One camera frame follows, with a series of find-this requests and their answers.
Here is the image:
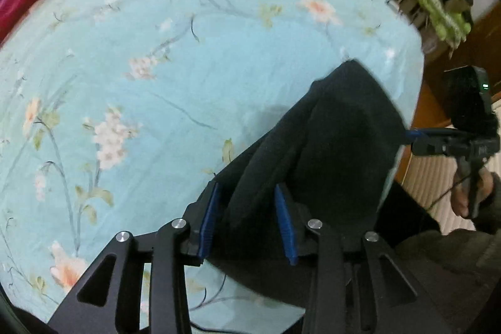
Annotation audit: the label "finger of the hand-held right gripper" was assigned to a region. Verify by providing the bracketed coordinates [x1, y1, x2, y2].
[405, 128, 457, 145]

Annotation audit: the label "person's right forearm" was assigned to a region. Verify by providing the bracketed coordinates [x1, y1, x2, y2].
[474, 183, 501, 238]

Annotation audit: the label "floral light blue bed sheet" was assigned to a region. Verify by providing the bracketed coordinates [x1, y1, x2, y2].
[0, 0, 426, 333]

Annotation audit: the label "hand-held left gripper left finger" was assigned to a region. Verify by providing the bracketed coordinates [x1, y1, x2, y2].
[49, 181, 224, 334]

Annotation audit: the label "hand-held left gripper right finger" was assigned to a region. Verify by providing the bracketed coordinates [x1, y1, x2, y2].
[273, 183, 452, 334]

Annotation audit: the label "white ribbed panel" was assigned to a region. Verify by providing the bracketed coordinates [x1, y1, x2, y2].
[402, 157, 472, 234]

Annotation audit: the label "black pants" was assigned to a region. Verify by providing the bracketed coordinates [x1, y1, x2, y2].
[199, 59, 408, 313]

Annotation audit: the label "person's dark clothing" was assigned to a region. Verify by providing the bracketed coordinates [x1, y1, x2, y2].
[376, 181, 501, 334]

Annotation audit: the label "green garment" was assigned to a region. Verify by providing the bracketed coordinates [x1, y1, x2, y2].
[414, 0, 473, 42]

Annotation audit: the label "person's right hand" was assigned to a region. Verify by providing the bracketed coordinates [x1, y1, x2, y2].
[450, 167, 496, 219]

